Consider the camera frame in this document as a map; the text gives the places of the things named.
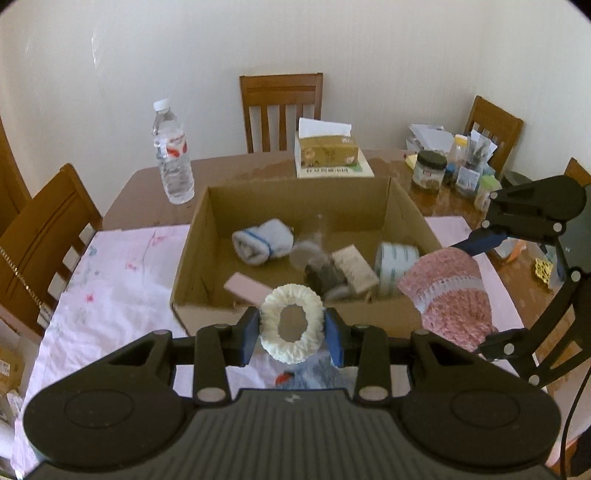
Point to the small jar with black lid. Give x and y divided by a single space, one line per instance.
427 175

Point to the white sock blue stripe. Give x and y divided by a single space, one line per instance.
263 240

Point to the small orange red object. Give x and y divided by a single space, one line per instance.
282 378

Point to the tan tissue box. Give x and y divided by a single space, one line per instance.
323 152

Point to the green capped bottle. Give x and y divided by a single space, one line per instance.
485 194

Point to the orange white packet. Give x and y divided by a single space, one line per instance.
517 251

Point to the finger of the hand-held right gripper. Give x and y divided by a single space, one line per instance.
485 242
503 346

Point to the yellow capped bottle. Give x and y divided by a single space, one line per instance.
458 152

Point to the yellow crochet coaster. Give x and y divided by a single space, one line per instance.
545 272

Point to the clear plastic cup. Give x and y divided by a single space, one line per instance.
304 254

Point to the cream knitted scrunchie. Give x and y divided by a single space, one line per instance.
270 332

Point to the pink knitted pouch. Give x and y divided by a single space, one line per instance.
443 295

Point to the wooden slatted chair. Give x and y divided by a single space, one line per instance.
258 115

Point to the yellow sticky notes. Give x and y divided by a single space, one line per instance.
411 161

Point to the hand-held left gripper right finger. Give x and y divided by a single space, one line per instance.
333 337

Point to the blue knitted sleeve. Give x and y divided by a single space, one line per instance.
318 376

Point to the brown cardboard box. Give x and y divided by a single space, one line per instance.
300 203

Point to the white papers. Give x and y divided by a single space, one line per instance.
429 136

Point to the small dark bottle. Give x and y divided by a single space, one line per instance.
449 175

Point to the pink rectangular carton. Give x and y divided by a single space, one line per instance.
244 288

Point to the pink floral tablecloth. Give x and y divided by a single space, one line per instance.
115 286

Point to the clear water bottle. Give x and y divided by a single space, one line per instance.
175 175

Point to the clear tape roll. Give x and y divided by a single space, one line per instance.
392 267

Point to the white envelope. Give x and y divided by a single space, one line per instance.
487 143

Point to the dark cube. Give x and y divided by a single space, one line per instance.
323 277

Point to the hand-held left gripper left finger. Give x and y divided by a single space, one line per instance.
249 337

